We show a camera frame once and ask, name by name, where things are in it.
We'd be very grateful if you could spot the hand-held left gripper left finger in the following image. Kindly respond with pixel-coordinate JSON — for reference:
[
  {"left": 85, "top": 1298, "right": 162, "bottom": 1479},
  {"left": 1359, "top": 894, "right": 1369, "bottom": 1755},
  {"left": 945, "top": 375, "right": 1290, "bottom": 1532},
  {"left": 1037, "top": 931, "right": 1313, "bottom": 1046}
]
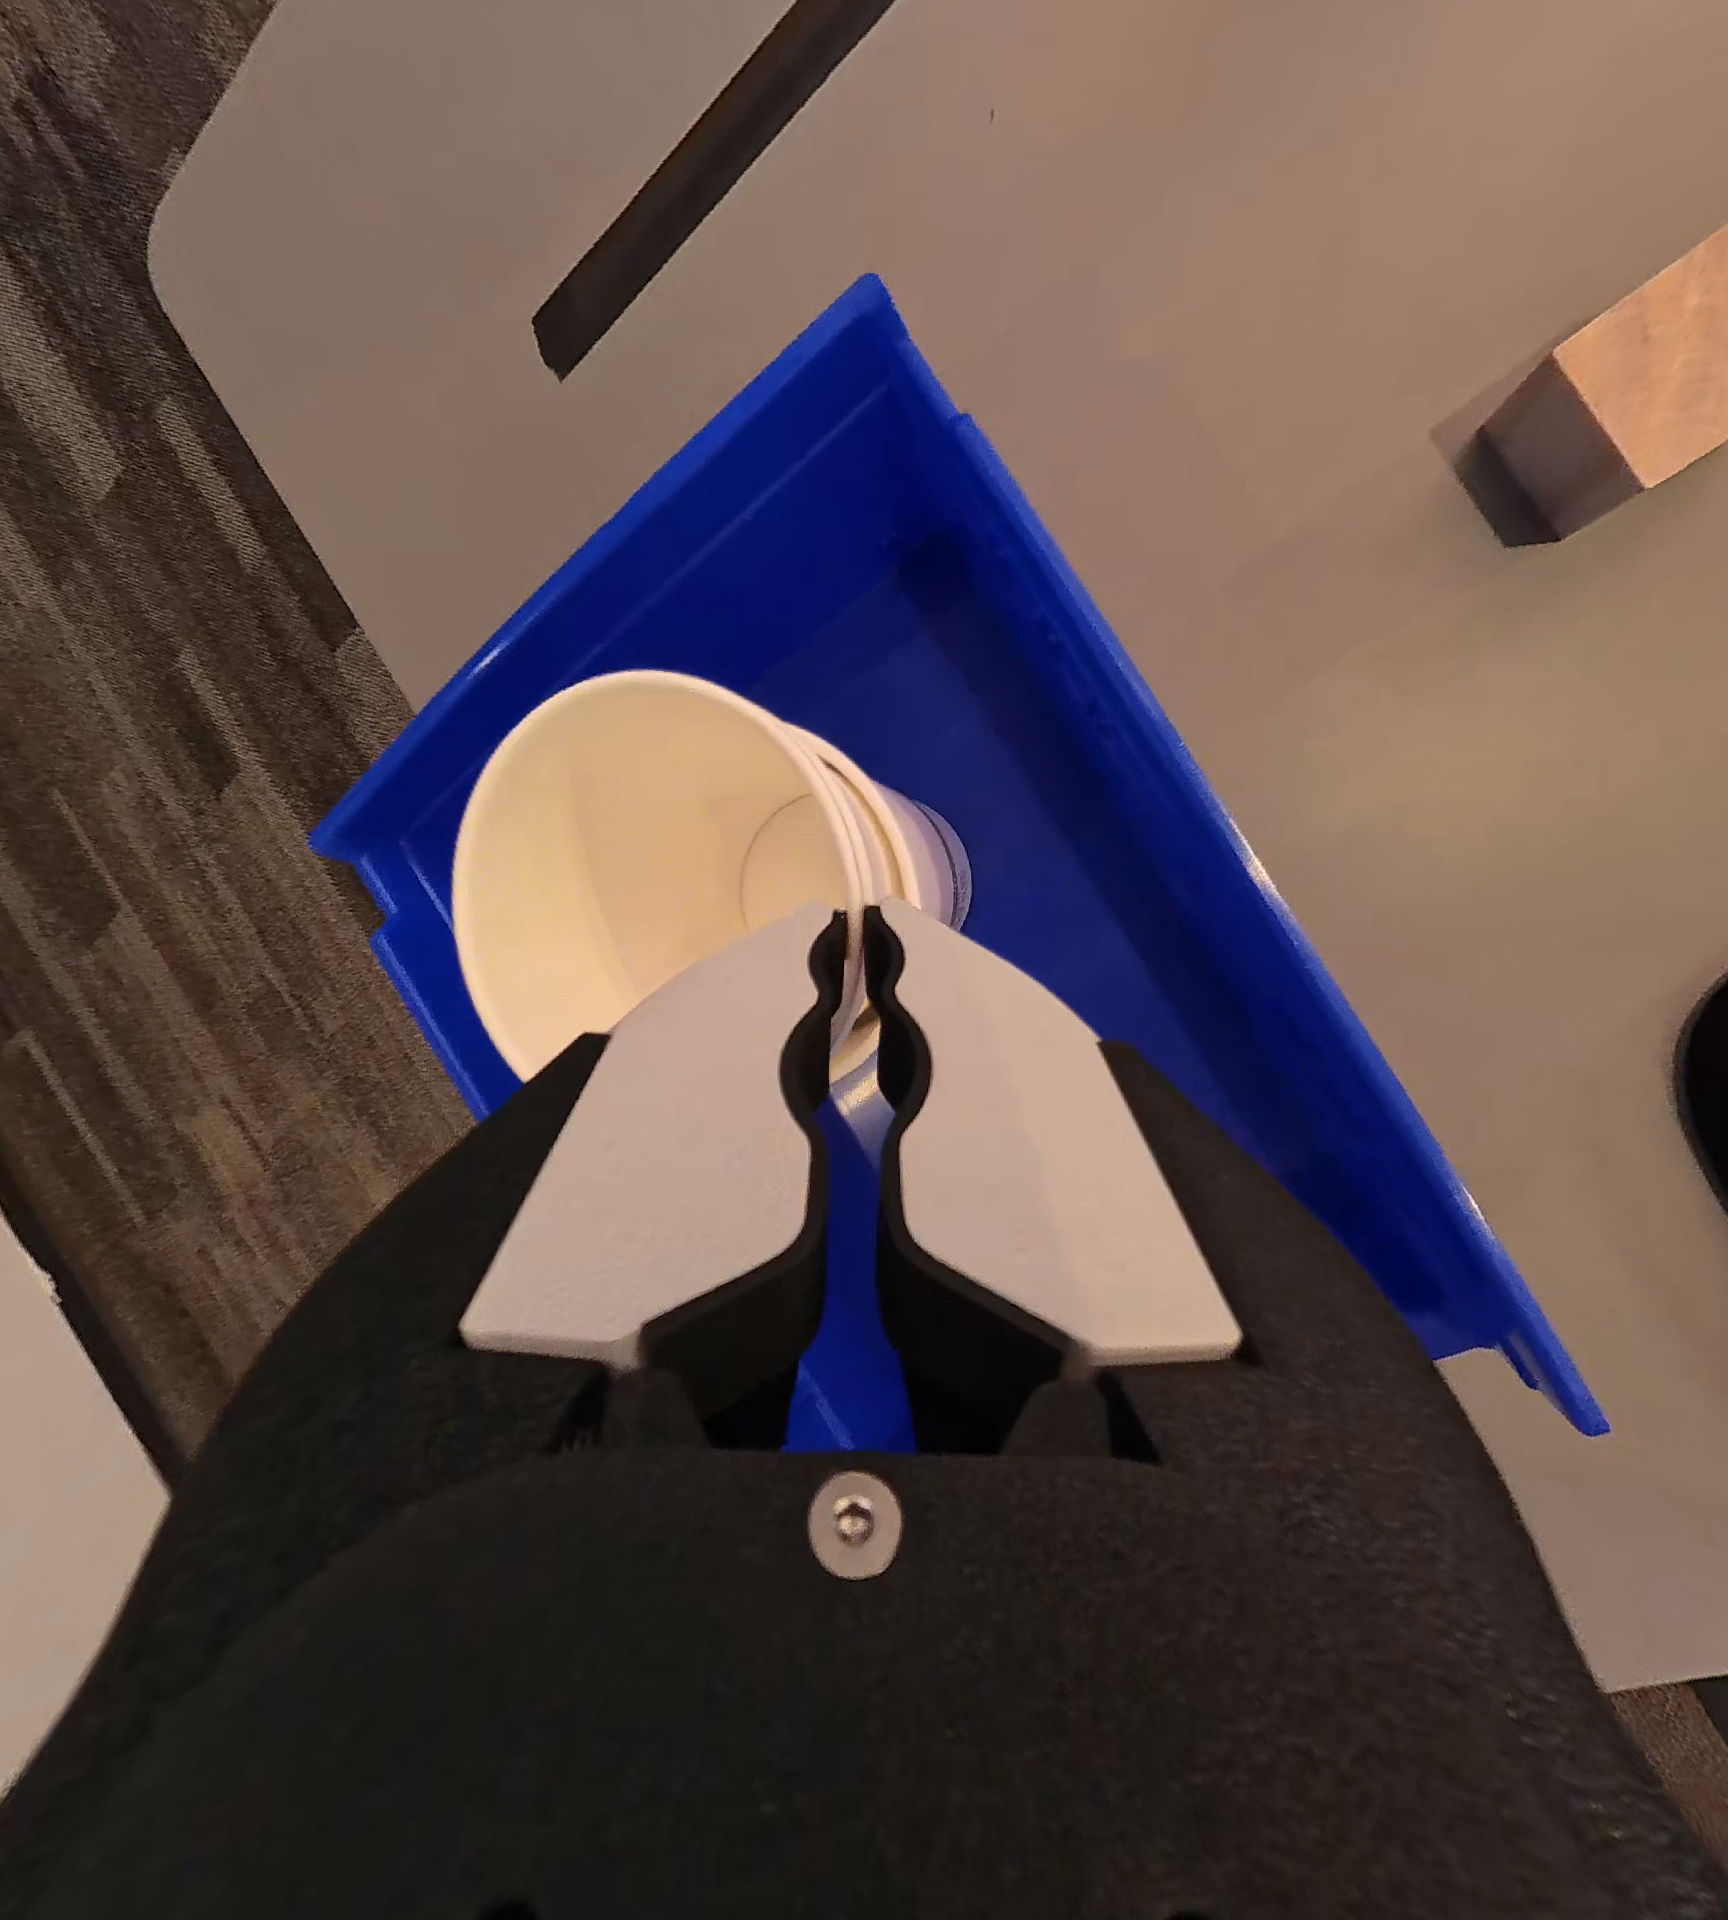
[{"left": 457, "top": 903, "right": 866, "bottom": 1451}]

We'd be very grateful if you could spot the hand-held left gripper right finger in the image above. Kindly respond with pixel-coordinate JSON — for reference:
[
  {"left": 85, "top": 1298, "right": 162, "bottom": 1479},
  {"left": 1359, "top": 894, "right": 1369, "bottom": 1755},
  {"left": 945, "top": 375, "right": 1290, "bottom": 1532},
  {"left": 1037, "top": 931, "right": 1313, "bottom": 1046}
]
[{"left": 868, "top": 899, "right": 1244, "bottom": 1451}]

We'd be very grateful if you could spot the white paper cup green band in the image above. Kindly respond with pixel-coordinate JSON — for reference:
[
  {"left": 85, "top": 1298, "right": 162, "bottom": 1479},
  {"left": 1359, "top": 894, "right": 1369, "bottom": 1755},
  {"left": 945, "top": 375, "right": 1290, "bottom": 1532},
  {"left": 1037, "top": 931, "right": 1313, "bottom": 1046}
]
[
  {"left": 451, "top": 669, "right": 883, "bottom": 1119},
  {"left": 789, "top": 725, "right": 889, "bottom": 918}
]

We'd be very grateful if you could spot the blue plastic bin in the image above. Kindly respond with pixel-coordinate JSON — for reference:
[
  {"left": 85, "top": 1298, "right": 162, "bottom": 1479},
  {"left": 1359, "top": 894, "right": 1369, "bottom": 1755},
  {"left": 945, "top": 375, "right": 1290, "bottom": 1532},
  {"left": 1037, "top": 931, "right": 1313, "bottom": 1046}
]
[{"left": 308, "top": 271, "right": 1614, "bottom": 1453}]

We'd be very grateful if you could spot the wooden cube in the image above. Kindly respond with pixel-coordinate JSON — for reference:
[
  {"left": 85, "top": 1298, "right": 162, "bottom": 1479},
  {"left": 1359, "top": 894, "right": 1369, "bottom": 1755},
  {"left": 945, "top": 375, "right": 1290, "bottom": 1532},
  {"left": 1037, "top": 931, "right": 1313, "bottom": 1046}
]
[{"left": 1464, "top": 205, "right": 1728, "bottom": 545}]

